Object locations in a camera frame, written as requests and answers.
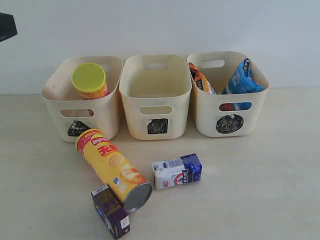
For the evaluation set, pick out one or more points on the yellow Lays chips can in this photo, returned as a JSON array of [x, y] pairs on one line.
[[129, 186]]

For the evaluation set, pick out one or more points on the cream bin square mark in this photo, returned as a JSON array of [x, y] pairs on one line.
[[155, 92]]

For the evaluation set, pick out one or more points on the cream bin triangle mark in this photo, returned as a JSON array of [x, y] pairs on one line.
[[65, 105]]

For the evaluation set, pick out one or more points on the white blue milk carton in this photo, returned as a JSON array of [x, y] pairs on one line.
[[179, 171]]

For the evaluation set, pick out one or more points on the orange noodle packet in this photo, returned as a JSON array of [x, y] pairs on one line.
[[200, 80]]

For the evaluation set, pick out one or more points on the dark purple drink carton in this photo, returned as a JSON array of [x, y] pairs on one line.
[[111, 211]]

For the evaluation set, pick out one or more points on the pink chips can green lid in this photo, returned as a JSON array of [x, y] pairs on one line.
[[90, 80]]

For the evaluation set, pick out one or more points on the cream bin circle mark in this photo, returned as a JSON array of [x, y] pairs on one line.
[[225, 115]]

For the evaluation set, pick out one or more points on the blue noodle packet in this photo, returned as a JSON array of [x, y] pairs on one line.
[[241, 82]]

